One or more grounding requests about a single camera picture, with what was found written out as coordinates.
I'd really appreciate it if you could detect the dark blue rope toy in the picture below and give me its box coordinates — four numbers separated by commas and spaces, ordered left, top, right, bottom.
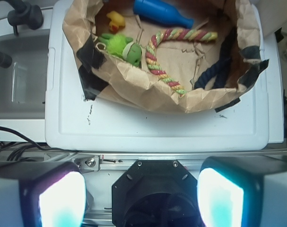
193, 27, 237, 89

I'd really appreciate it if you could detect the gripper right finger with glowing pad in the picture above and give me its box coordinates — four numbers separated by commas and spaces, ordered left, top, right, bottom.
197, 156, 287, 227

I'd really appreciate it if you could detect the green plush animal toy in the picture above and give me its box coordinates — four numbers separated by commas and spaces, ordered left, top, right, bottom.
98, 33, 142, 67

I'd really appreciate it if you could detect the black hose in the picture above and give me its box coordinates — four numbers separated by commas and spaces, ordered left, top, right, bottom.
0, 43, 13, 69

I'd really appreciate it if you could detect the brown paper bag liner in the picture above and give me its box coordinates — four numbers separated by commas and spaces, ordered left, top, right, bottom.
62, 0, 268, 114

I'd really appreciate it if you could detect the black octagonal mount plate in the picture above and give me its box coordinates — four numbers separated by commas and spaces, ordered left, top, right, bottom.
112, 160, 204, 227

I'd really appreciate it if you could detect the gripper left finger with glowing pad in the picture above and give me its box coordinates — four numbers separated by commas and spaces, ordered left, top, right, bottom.
0, 161, 86, 227

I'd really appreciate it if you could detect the blue plastic bottle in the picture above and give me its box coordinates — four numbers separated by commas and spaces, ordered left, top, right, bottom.
133, 0, 194, 29

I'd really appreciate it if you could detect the white plastic bin lid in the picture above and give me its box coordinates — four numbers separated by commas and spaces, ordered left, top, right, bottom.
45, 0, 270, 153

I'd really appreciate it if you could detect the yellow rubber duck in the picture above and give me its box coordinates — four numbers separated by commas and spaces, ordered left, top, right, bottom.
106, 10, 126, 33

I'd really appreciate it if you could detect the black cable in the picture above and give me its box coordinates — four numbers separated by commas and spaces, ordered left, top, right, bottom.
0, 124, 75, 154

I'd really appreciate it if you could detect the multicolour twisted rope toy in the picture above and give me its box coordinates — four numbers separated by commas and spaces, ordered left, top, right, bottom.
145, 27, 218, 95

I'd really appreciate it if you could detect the aluminium extrusion rail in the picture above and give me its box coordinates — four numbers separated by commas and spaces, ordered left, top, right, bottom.
43, 148, 287, 173

